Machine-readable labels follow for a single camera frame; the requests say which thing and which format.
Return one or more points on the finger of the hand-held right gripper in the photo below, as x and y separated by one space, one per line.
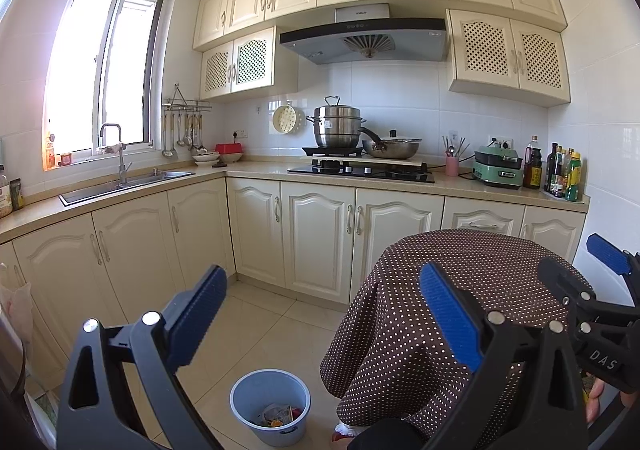
560 280
607 250

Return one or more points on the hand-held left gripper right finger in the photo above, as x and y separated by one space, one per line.
450 315

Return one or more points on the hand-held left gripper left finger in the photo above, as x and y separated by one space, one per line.
197 312

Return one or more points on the light blue plastic bin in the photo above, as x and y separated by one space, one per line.
250 395

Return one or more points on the white plastic bag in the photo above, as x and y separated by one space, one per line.
17 315
276 412

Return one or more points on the person's right hand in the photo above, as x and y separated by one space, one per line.
596 400

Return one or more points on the brown polka dot tablecloth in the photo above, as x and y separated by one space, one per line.
410 330

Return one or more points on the green oil bottle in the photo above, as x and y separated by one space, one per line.
573 180

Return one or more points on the dark sauce bottle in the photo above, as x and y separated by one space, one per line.
560 177

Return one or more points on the dark glass bottle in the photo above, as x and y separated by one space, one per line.
550 167

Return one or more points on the large soy sauce bottle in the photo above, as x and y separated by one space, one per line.
532 167

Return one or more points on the green electric cooker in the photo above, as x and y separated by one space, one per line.
497 170

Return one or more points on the person's black clothing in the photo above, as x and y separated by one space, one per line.
385 437

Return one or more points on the pink utensil holder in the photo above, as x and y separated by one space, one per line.
452 167

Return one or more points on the cream lower kitchen cabinets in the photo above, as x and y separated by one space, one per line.
320 230

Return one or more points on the steel kitchen sink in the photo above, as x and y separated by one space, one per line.
110 190

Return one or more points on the stack of white bowls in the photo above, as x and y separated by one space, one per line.
206 159

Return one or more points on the white lace cloth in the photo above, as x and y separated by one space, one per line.
347 430

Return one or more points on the black gas stove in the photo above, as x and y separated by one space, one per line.
380 175

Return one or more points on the white bowl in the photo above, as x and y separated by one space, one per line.
231 159

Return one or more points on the light wooden board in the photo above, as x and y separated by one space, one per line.
400 162

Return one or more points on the steel kitchen faucet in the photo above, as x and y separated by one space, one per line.
122 170

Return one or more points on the red plastic container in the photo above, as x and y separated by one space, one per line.
230 148

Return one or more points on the bunch of chopsticks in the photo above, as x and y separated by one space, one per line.
454 146

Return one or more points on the steel wok with lid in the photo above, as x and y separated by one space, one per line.
392 148

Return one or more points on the hanging white plastic bag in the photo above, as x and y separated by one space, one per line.
17 315

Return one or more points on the row of hanging kitchen utensils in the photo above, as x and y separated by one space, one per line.
182 132

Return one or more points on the black induction cooker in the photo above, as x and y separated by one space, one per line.
330 151

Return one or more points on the small windowsill jar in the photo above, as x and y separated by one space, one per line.
65 159

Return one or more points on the cream perforated steamer tray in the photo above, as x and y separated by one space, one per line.
287 120

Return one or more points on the dark green jar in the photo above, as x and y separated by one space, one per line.
17 195

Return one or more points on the orange windowsill bottle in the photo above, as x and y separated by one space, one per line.
50 152

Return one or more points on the steel steamer pot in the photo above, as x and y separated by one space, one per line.
337 127

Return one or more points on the wide cream lattice cabinet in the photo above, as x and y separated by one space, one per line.
507 55

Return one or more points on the labelled clear jar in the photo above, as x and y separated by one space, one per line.
5 195

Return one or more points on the small cream lattice cabinet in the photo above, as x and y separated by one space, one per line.
250 62

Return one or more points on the sliding kitchen window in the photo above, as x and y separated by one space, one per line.
100 70

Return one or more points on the grey range hood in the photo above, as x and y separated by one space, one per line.
365 32

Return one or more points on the steel wall utensil rack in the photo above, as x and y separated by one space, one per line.
186 105

